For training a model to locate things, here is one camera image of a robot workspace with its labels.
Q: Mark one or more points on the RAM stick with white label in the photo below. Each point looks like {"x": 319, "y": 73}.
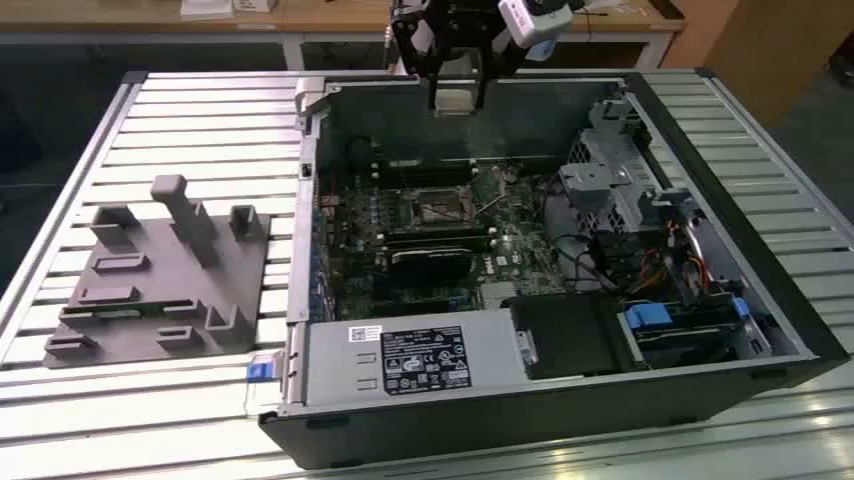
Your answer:
{"x": 441, "y": 167}

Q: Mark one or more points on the black RAM stick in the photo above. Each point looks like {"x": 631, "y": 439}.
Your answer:
{"x": 434, "y": 231}
{"x": 434, "y": 243}

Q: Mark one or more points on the silver CPU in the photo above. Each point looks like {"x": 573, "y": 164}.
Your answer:
{"x": 461, "y": 97}

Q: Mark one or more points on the gray power supply unit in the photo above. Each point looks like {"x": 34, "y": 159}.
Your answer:
{"x": 334, "y": 365}

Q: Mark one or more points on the white box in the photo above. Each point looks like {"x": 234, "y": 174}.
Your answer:
{"x": 207, "y": 7}

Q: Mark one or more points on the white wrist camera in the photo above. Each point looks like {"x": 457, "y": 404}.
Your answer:
{"x": 534, "y": 22}

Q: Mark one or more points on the blue plastic clip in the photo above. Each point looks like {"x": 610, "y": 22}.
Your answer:
{"x": 739, "y": 307}

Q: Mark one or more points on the CPU socket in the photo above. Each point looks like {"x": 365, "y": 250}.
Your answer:
{"x": 443, "y": 207}

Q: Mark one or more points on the small silver heatsink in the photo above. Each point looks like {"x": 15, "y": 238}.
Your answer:
{"x": 497, "y": 294}

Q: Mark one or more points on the black open PC case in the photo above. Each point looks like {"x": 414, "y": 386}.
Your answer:
{"x": 467, "y": 435}

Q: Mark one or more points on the gray parts rack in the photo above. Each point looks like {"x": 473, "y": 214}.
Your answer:
{"x": 167, "y": 280}

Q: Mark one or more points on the wooden desk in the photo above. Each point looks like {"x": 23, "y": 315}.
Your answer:
{"x": 100, "y": 20}

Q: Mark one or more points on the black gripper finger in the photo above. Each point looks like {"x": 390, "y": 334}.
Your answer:
{"x": 434, "y": 95}
{"x": 483, "y": 90}

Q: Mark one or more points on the hard disk in blue carrier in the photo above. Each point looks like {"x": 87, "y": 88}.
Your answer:
{"x": 647, "y": 317}

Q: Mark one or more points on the thin metal locking lever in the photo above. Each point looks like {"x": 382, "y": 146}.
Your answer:
{"x": 494, "y": 203}

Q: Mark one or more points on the blue plastic latch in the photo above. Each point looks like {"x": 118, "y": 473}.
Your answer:
{"x": 260, "y": 372}

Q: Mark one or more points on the green motherboard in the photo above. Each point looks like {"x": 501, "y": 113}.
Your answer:
{"x": 514, "y": 240}

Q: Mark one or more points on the wooden cabinet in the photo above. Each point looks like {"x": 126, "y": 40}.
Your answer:
{"x": 767, "y": 50}

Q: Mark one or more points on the black graphics card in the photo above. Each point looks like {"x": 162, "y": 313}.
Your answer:
{"x": 430, "y": 267}

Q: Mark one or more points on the green RAM stick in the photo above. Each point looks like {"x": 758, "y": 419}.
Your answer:
{"x": 123, "y": 313}

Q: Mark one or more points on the gray metal drive cage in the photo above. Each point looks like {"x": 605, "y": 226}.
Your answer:
{"x": 594, "y": 180}

